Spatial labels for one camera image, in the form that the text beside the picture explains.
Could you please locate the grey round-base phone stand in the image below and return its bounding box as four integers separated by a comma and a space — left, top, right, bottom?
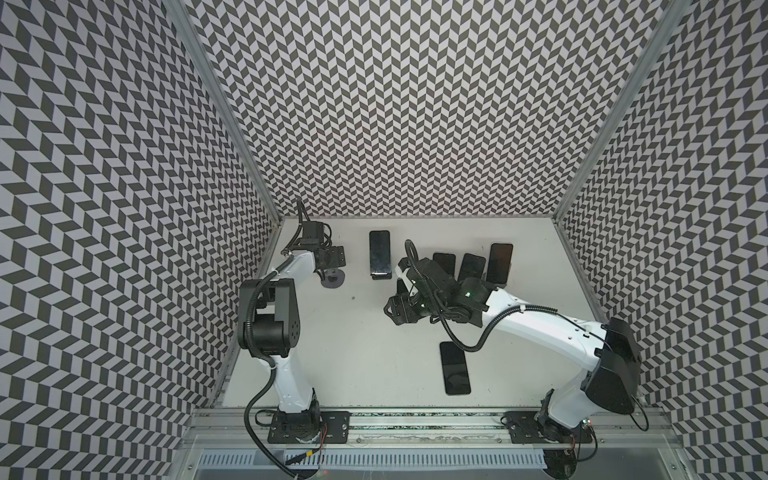
317, 268, 345, 289

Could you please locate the black phone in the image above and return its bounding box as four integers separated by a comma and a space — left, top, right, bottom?
439, 342, 471, 396
432, 252, 456, 277
369, 230, 392, 275
396, 279, 409, 295
485, 243, 514, 286
457, 253, 486, 283

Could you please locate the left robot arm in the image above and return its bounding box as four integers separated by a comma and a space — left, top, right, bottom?
237, 220, 346, 443

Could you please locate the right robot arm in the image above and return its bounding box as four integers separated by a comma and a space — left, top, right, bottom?
384, 258, 642, 430

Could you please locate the white ribbed vent strip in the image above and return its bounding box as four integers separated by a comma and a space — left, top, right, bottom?
198, 449, 546, 471

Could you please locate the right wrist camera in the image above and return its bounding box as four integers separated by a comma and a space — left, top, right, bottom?
394, 266, 418, 296

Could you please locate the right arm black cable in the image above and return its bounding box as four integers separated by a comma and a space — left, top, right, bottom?
403, 238, 650, 433

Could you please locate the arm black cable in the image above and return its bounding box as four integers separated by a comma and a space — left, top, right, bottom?
239, 197, 331, 480
403, 238, 650, 433

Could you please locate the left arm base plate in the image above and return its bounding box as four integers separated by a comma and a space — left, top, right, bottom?
267, 410, 351, 445

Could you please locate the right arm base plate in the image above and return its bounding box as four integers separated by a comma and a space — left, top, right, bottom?
500, 410, 595, 446

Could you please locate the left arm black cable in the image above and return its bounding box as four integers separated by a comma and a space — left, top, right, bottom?
239, 197, 331, 480

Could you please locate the aluminium front rail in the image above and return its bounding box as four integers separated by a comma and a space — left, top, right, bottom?
178, 407, 682, 449

